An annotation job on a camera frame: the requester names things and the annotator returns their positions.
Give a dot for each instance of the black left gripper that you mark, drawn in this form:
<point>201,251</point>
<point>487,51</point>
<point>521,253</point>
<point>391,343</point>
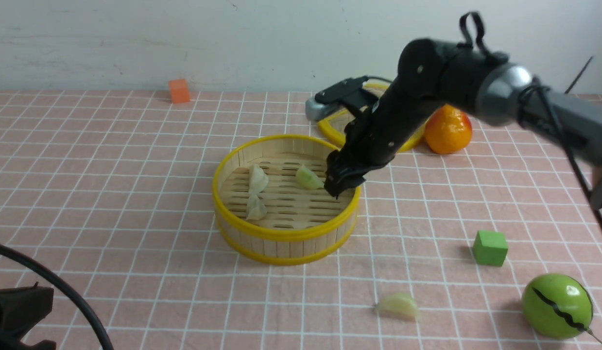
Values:
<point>21,309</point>

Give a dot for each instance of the green toy watermelon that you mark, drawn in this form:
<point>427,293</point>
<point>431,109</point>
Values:
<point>558,306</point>

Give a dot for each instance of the bamboo steamer lid yellow rim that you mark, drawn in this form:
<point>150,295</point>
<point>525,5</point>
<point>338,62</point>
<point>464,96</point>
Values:
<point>333,126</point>

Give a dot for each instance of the pink checkered tablecloth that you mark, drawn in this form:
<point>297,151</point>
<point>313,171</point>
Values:
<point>111,190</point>

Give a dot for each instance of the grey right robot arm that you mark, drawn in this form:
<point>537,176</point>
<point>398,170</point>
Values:
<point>468,76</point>

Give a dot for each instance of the white dumpling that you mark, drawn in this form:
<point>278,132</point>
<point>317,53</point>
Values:
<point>258,180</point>
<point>255,209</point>

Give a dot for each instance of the orange cube block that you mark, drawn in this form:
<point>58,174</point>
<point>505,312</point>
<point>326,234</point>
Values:
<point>179,91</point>

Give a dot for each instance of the bamboo steamer tray yellow rim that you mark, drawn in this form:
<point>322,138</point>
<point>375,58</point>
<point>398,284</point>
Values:
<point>300,226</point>

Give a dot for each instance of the green cube block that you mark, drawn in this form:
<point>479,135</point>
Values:
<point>490,248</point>

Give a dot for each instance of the orange yellow toy pear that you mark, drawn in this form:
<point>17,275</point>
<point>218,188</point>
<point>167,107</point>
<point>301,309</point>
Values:
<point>448,131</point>

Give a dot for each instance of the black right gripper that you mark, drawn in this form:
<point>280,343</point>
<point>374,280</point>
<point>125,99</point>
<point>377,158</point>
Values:
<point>375,138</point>

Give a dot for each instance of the green dumpling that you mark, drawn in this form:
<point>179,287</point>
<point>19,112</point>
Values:
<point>307,179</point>
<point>399,305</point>

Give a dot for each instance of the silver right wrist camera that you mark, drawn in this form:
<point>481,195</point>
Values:
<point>349,94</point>

